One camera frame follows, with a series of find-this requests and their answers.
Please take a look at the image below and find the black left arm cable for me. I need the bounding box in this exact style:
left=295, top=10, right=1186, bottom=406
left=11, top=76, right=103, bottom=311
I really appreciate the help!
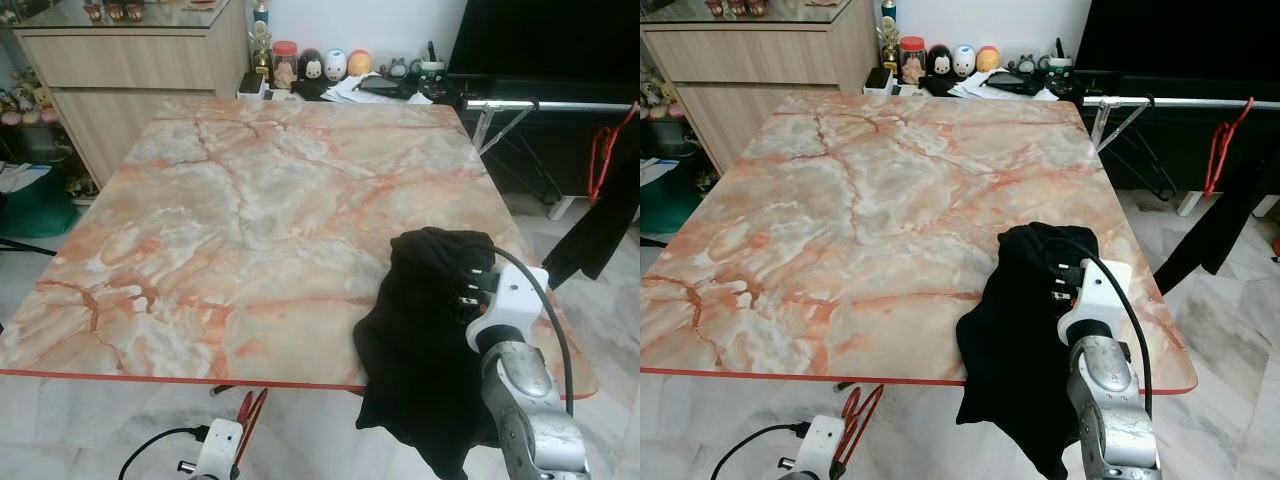
left=712, top=422, right=811, bottom=480
left=118, top=425, right=211, bottom=480

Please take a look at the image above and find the light wooden cabinet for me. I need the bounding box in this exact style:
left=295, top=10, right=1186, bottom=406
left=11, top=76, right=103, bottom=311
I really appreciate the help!
left=12, top=0, right=251, bottom=186
left=640, top=0, right=881, bottom=176

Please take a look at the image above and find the white paper stack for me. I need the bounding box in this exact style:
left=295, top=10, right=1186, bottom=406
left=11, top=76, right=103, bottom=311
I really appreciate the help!
left=322, top=72, right=433, bottom=106
left=947, top=68, right=1063, bottom=101

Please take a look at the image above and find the gold trophy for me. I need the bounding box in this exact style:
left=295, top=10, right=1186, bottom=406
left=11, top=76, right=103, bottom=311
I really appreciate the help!
left=250, top=0, right=274, bottom=81
left=878, top=0, right=902, bottom=76

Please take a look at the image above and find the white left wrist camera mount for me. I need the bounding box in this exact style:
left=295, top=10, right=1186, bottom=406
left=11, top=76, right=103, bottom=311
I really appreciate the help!
left=797, top=415, right=846, bottom=480
left=190, top=418, right=244, bottom=480

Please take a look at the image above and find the black garment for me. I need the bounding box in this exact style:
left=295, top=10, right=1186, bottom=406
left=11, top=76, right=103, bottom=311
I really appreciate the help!
left=352, top=227, right=501, bottom=480
left=955, top=222, right=1101, bottom=480

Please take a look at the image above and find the black television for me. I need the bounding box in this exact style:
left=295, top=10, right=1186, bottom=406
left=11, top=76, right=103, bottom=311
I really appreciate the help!
left=447, top=0, right=641, bottom=76
left=1075, top=0, right=1280, bottom=73

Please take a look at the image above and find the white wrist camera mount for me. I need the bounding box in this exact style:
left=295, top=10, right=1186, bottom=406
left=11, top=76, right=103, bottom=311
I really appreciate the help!
left=1058, top=258, right=1133, bottom=346
left=465, top=265, right=551, bottom=351
left=190, top=418, right=244, bottom=480
left=797, top=415, right=846, bottom=480

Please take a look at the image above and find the red plastic hanger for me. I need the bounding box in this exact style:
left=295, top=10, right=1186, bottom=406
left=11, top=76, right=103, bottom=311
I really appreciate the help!
left=1203, top=95, right=1256, bottom=199
left=588, top=100, right=641, bottom=206
left=232, top=388, right=269, bottom=471
left=838, top=383, right=886, bottom=471

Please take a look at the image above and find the black TV cabinet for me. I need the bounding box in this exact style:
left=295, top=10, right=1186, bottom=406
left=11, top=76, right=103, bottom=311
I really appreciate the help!
left=430, top=72, right=641, bottom=211
left=1060, top=70, right=1280, bottom=216

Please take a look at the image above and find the jar with red lid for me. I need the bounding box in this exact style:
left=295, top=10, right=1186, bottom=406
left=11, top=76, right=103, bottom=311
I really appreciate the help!
left=900, top=36, right=927, bottom=87
left=273, top=40, right=300, bottom=91

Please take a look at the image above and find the black wallet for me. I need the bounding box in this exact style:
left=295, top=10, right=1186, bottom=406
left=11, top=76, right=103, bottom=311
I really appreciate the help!
left=357, top=75, right=419, bottom=99
left=985, top=72, right=1049, bottom=96

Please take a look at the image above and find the black hanging shirt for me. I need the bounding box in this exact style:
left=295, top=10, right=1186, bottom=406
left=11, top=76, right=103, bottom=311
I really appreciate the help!
left=1153, top=140, right=1280, bottom=296
left=541, top=130, right=641, bottom=291

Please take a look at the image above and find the marble pattern folding table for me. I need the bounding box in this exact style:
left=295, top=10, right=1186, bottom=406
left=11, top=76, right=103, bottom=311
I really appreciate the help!
left=640, top=92, right=1199, bottom=396
left=0, top=97, right=601, bottom=401

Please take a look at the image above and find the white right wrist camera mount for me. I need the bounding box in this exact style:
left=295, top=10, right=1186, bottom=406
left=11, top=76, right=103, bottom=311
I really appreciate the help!
left=1058, top=258, right=1133, bottom=346
left=465, top=265, right=551, bottom=351

